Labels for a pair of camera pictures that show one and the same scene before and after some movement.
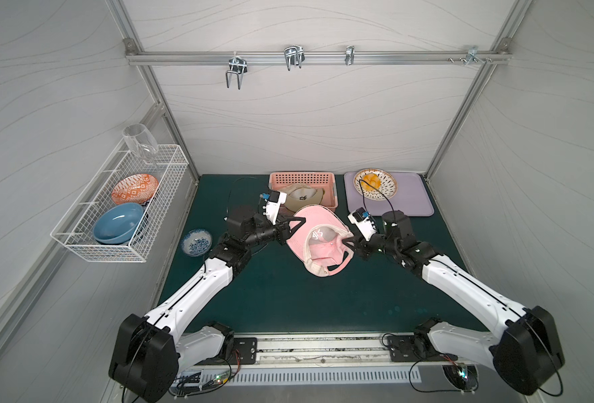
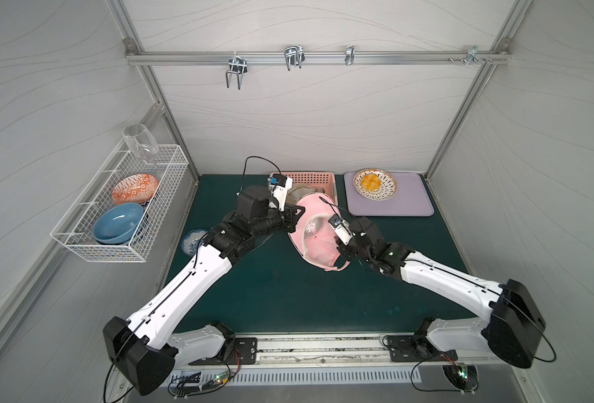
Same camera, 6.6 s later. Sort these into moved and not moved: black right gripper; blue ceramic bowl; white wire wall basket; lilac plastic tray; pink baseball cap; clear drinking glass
Moved: pink baseball cap; black right gripper
Not moved: clear drinking glass; lilac plastic tray; white wire wall basket; blue ceramic bowl
